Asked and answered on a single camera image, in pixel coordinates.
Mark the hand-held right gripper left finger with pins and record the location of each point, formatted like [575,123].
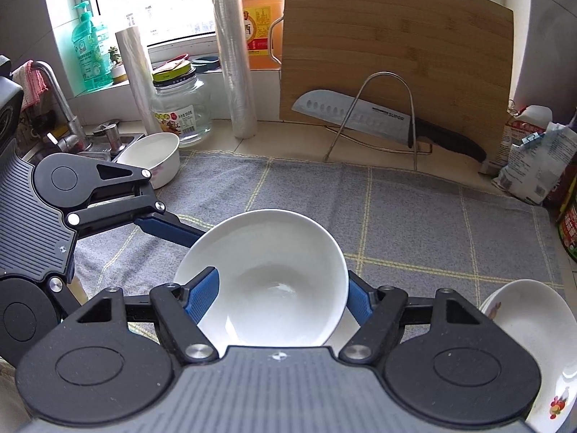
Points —
[203,295]

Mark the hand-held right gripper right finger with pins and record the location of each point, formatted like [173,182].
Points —
[360,300]

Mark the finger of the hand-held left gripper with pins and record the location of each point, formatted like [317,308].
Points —
[171,232]
[63,300]

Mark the white bowl pink flower print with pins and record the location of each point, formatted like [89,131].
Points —
[270,257]
[164,173]

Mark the white plate red flowers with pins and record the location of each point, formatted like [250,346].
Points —
[527,347]

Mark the grey blue checked towel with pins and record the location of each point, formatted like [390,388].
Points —
[405,234]

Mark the steel sink knob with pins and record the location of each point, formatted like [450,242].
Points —
[110,137]

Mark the glass jar yellow green lid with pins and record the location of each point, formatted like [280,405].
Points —
[180,108]

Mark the steel faucet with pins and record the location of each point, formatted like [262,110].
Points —
[63,108]

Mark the pink dish cloth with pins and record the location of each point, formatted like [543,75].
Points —
[29,83]

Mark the short clear plastic roll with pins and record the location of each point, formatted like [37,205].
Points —
[135,76]

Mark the tall clear plastic roll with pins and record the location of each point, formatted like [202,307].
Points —
[234,76]

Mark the small potted plant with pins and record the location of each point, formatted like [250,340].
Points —
[118,72]

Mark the dark round container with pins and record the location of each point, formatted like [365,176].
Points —
[206,64]

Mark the green pump soap bottle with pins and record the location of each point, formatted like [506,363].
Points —
[84,54]

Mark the green plastic bottle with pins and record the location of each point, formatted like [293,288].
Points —
[104,54]

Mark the green lidded sauce jar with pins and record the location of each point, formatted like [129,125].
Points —
[569,234]

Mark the orange cooking wine jug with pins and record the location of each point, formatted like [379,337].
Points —
[259,31]

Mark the white printed plastic bag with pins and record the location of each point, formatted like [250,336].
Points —
[541,171]

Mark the window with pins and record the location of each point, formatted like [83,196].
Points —
[157,0]

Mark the dark soy sauce bottle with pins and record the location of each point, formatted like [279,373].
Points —
[567,189]

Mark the teal binder clip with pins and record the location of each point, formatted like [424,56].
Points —
[534,140]

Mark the white bag red print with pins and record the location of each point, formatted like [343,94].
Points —
[518,121]

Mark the bamboo cutting board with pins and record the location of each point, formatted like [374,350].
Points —
[383,54]

